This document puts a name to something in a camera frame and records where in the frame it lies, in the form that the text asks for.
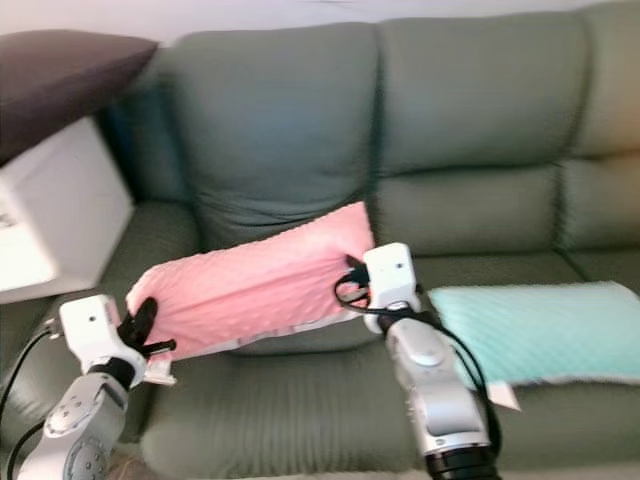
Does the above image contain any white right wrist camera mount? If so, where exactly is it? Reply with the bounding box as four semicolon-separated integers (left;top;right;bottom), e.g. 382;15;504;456
363;242;422;311

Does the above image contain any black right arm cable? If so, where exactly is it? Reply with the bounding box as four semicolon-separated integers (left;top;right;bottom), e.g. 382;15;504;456
335;275;503;451

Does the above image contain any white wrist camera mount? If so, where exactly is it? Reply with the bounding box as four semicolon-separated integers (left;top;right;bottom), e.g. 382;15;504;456
363;242;422;311
59;294;136;365

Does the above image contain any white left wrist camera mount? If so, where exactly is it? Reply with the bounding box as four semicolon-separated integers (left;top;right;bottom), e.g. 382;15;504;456
59;294;136;365

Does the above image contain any white box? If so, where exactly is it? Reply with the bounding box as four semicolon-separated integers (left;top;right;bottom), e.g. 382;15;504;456
0;115;136;304

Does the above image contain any pink dotted pillow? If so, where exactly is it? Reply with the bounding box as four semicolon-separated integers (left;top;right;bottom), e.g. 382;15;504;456
125;201;377;387

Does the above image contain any teal dotted pillow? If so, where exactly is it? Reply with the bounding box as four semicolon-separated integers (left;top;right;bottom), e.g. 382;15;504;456
427;282;640;411

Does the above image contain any dark brown pillow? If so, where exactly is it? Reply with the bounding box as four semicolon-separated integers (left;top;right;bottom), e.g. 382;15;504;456
0;30;161;166

